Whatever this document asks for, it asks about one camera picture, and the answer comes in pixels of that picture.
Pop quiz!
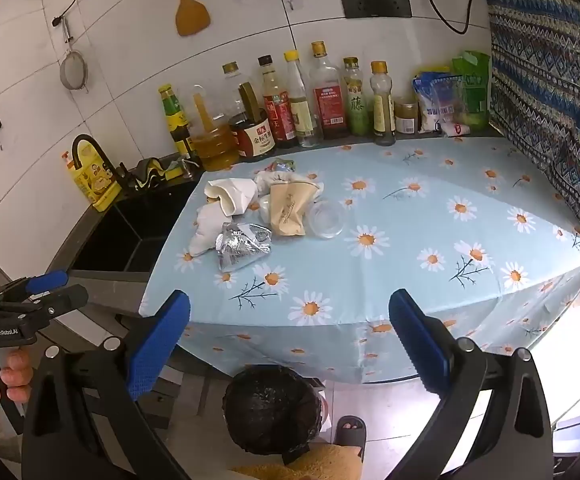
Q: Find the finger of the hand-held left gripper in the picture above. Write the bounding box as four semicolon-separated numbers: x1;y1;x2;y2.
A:
16;284;90;334
0;270;70;307

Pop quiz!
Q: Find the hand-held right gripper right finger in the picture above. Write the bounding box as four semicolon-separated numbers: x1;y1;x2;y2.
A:
389;288;555;480

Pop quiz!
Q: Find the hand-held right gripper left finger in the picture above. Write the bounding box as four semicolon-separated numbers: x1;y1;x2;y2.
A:
21;290;191;480

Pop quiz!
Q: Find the large white tissue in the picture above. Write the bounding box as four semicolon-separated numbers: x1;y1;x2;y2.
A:
188;203;231;261

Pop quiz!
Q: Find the silver foil wrapper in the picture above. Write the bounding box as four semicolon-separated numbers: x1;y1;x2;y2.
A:
216;221;273;273

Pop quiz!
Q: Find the round bin with black bag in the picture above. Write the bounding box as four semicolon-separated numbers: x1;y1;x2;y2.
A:
222;365;324;467

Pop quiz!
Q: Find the crushed white paper cup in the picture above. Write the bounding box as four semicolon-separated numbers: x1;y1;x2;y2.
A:
205;177;258;217

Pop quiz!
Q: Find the brown paper bag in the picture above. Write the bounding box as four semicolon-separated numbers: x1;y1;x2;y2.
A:
269;180;321;237

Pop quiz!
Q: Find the white tissue wad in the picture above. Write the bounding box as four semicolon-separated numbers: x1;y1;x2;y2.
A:
254;170;295;193

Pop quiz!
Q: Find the person's left hand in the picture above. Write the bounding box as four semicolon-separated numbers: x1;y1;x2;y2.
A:
0;349;35;417

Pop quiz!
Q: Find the black kitchen sink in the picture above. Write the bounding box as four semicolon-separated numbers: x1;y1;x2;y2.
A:
70;180;205;273

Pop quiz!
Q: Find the blue daisy print tablecloth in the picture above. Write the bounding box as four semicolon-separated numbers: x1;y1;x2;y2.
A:
140;135;580;386

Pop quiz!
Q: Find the yellow dish soap bottle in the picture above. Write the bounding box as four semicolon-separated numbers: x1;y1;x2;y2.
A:
61;140;122;212

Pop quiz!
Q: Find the black slipper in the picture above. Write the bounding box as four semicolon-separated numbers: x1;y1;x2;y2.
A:
333;415;369;450

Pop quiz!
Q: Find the black curved faucet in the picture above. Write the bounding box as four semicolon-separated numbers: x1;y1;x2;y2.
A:
71;134;121;188

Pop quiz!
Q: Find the yellow and black scrub cloth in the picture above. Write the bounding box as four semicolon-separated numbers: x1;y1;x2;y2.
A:
122;157;191;192

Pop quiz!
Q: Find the clear jug of yellow oil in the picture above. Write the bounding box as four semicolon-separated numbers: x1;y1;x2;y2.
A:
190;85;241;172

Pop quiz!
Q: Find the green bottle with yellow label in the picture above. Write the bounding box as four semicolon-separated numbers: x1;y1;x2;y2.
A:
158;83;195;158

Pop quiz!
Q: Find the metal mesh strainer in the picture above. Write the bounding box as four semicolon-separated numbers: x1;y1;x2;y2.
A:
59;17;91;95

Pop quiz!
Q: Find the small glass jar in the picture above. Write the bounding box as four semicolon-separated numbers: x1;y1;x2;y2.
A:
395;100;419;136

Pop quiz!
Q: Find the brown sauce jug red label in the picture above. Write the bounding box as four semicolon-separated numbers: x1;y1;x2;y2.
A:
228;81;277;158

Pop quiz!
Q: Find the slim clear bottle yellow cap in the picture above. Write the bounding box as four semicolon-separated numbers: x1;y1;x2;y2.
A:
370;61;397;147

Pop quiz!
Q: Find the white and blue seasoning bag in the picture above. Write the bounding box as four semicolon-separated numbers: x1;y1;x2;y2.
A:
412;72;463;133

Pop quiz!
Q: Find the green labelled bottle yellow cap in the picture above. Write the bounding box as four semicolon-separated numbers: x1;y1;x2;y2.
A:
342;57;373;137

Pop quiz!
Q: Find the tall glass bottle red label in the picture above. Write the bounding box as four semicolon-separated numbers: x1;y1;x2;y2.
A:
310;41;349;141

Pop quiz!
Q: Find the dark sauce bottle red label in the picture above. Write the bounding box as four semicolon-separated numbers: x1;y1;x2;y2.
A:
257;55;298;149

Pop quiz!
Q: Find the pale liquid bottle yellow cap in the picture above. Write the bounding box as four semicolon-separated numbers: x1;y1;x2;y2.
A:
284;50;323;148

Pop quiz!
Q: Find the green packet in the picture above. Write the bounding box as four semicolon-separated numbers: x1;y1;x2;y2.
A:
451;50;491;131

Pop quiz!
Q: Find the clear plastic bottle yellow cap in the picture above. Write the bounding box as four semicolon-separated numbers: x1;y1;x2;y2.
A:
221;61;251;116

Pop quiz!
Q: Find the blue patterned curtain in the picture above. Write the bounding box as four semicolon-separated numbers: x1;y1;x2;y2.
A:
480;0;580;243

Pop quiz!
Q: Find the black wall outlet panel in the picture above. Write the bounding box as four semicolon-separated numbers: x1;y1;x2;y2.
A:
339;0;413;19

